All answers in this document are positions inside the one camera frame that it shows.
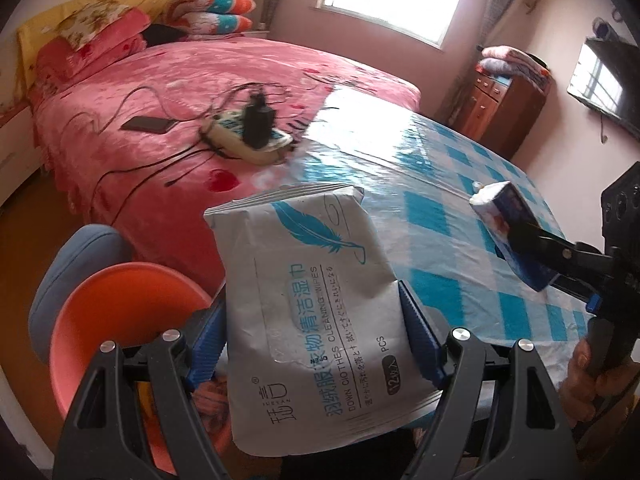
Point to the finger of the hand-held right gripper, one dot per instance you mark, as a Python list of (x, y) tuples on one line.
[(592, 305), (530, 240)]

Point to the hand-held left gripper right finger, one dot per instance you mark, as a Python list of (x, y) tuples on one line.
[(417, 335)]

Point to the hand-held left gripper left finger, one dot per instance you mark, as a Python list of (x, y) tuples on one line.
[(207, 345)]

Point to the blue tissue pack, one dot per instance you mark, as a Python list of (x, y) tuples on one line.
[(510, 210)]

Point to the orange plastic basin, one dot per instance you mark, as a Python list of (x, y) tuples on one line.
[(120, 305)]

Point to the white wet wipes pack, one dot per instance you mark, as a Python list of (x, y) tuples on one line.
[(310, 310)]

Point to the person's right hand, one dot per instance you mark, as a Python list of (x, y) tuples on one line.
[(580, 385)]

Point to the blue checked tablecloth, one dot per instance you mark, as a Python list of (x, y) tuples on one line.
[(450, 185)]

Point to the wooden cabinet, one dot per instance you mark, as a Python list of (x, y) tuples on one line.
[(510, 115)]

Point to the blue stool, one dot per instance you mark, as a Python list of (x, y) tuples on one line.
[(70, 265)]

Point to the pink folded bedding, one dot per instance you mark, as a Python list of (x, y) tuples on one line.
[(510, 62)]

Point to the white power strip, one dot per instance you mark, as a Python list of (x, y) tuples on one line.
[(225, 137)]

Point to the black smartphone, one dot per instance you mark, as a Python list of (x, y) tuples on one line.
[(150, 124)]

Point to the black charger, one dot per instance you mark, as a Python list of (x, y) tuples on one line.
[(258, 122)]

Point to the grey curtain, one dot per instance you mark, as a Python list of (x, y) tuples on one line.
[(500, 5)]

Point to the white nightstand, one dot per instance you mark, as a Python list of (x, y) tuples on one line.
[(15, 155)]

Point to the pink bed blanket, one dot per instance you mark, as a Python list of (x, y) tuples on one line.
[(190, 70)]

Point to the black cloth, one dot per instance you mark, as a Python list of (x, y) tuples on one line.
[(162, 34)]

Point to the pink pillows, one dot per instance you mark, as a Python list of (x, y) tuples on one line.
[(115, 35)]

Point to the floral pillow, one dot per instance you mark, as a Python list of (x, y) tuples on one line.
[(92, 22)]

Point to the yellow headboard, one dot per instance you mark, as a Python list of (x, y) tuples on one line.
[(45, 20)]

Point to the wall television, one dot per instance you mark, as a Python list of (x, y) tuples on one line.
[(600, 85)]

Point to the dark wall fixture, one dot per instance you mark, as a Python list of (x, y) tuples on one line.
[(604, 29)]

